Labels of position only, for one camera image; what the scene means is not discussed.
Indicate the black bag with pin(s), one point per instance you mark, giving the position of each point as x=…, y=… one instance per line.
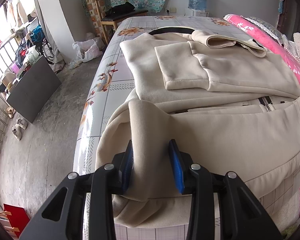
x=122, y=8

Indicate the grey cabinet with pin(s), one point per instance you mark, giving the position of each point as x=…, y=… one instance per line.
x=32, y=92

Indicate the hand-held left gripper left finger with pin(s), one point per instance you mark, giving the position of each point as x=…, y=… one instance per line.
x=128, y=165

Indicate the white wall socket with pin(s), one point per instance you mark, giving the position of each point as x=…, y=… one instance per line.
x=170, y=10

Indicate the white water dispenser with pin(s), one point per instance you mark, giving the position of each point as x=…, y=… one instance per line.
x=197, y=13

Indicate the beige zip jacket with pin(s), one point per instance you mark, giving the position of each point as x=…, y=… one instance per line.
x=215, y=135

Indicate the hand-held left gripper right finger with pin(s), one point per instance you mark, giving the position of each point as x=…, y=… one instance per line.
x=176, y=167

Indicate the pile of mixed clothes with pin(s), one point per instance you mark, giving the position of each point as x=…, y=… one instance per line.
x=27, y=45

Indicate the beige hanging clothes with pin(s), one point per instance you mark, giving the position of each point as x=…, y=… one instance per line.
x=15, y=11

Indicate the red box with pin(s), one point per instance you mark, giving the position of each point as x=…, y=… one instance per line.
x=15, y=215

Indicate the white plastic bag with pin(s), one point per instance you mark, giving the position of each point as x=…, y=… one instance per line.
x=87, y=51

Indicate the beige slipper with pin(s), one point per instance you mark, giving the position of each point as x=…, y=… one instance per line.
x=10, y=112

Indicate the plaid floral bed sheet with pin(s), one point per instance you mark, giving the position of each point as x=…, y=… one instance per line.
x=107, y=62

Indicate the pink floral blanket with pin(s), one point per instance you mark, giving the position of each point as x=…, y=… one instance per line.
x=292, y=65

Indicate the silver lace pillow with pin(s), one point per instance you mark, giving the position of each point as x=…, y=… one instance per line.
x=265, y=26

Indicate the wooden chair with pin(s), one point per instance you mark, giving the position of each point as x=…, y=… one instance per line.
x=102, y=23

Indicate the hanging teal cloth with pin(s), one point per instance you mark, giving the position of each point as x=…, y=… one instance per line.
x=281, y=4

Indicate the wheelchair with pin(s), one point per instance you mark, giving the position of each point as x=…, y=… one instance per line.
x=48, y=52

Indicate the stack of patterned boxes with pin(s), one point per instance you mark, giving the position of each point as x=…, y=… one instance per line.
x=90, y=7

